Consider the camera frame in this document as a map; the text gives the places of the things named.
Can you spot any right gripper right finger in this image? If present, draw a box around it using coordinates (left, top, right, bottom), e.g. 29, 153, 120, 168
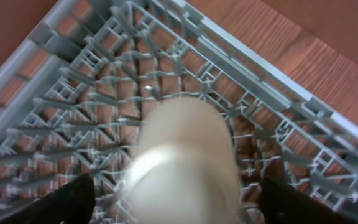
259, 177, 353, 224

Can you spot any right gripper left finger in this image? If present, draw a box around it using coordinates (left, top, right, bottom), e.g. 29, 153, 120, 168
0, 174, 96, 224

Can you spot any white cup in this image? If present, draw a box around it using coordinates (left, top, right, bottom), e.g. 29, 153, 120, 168
121, 97, 240, 224

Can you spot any grey dishwasher rack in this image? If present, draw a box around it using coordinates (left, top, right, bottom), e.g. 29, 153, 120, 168
0, 1, 358, 223

